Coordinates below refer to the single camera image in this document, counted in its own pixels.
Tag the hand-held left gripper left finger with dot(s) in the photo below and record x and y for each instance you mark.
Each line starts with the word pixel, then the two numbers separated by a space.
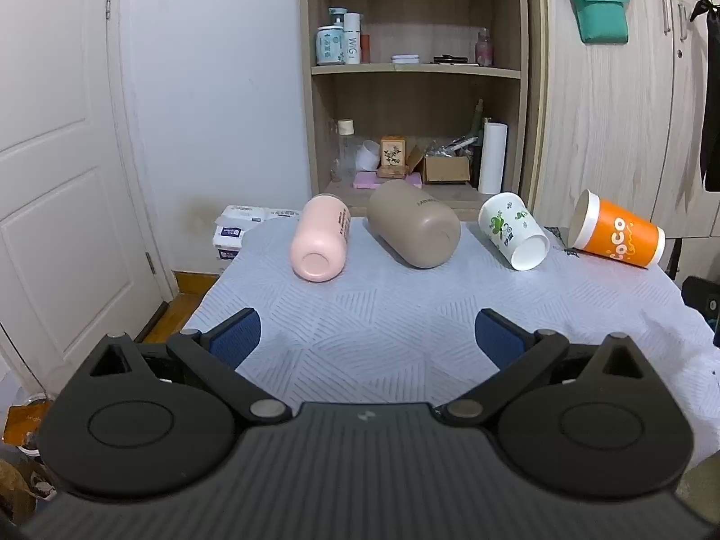
pixel 237 336

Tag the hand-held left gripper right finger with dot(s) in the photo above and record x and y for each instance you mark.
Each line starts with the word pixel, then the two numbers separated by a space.
pixel 497 337

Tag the white green-print paper cup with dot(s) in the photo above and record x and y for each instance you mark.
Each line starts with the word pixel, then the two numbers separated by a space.
pixel 509 228

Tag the pink bottle cup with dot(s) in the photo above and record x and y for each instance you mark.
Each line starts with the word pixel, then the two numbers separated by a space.
pixel 319 233

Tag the taupe tumbler cup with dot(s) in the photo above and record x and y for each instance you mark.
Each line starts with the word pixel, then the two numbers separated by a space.
pixel 413 225

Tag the orange paper cup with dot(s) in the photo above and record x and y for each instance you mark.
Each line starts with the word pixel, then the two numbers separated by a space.
pixel 619 236

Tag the small white cup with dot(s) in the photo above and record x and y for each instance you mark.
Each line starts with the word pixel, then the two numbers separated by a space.
pixel 368 156

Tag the white tissue pack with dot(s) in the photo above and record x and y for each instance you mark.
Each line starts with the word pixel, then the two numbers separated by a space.
pixel 244 225

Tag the light blue patterned table cloth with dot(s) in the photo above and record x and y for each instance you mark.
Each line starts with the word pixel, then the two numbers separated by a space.
pixel 382 309

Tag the cardboard box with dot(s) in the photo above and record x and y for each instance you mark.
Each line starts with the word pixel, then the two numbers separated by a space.
pixel 447 170

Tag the white paper roll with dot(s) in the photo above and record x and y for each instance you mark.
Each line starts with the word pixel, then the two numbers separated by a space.
pixel 493 157

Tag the pink pad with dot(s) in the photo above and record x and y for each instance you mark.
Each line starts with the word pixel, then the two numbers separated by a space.
pixel 365 181

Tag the black object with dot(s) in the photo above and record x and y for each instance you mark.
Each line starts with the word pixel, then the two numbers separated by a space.
pixel 702 301

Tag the wooden floral box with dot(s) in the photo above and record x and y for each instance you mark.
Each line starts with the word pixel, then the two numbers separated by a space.
pixel 392 156

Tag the clear bottle cream cap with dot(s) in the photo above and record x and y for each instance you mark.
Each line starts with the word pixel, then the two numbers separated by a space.
pixel 345 149

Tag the orange packet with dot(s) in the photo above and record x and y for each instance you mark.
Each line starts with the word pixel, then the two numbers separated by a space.
pixel 22 422

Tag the wooden wardrobe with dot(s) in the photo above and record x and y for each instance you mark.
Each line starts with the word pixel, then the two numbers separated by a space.
pixel 613 124

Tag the wooden shelf unit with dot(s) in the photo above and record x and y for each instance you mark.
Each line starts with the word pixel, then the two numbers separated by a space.
pixel 422 95

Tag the white door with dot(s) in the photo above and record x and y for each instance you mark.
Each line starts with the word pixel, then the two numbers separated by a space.
pixel 62 152

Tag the brown paper bag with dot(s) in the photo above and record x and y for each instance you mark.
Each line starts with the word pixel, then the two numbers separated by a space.
pixel 14 489

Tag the black flat item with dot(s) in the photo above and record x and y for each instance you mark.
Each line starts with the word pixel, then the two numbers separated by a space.
pixel 450 59

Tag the pink glass bottle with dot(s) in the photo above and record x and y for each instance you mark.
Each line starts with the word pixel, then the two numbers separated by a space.
pixel 484 50

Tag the small white case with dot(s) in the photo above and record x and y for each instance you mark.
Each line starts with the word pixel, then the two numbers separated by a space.
pixel 405 58

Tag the blue white dispenser bottle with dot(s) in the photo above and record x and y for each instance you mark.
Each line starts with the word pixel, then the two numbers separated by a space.
pixel 329 42

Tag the orange red tube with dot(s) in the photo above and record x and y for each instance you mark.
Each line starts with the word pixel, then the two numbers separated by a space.
pixel 365 48

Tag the white tall bottle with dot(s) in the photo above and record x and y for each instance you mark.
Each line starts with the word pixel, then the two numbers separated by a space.
pixel 352 39

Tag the black hanging garment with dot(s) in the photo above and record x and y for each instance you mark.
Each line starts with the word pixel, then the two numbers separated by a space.
pixel 711 95

